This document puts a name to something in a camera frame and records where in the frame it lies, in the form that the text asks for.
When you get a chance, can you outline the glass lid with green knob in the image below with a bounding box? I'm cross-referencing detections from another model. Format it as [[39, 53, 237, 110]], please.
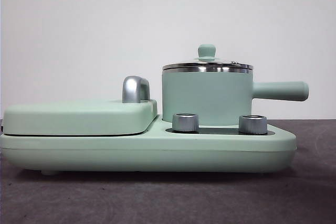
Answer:
[[162, 44, 255, 70]]

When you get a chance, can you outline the silver control knob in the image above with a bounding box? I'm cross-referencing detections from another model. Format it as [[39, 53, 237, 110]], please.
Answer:
[[171, 113, 200, 133], [238, 114, 268, 134]]

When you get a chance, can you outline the green breakfast machine base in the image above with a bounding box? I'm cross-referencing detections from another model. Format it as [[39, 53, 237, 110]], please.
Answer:
[[0, 115, 298, 176]]

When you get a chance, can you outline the green hinged griddle cover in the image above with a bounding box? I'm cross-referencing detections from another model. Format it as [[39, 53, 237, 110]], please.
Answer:
[[2, 98, 159, 136]]

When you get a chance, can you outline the green pot with straight handle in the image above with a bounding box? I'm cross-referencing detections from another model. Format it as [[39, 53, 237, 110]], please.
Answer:
[[161, 66, 309, 128]]

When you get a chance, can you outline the silver griddle cover handle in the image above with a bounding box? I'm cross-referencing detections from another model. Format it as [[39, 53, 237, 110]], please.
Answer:
[[121, 75, 151, 103]]

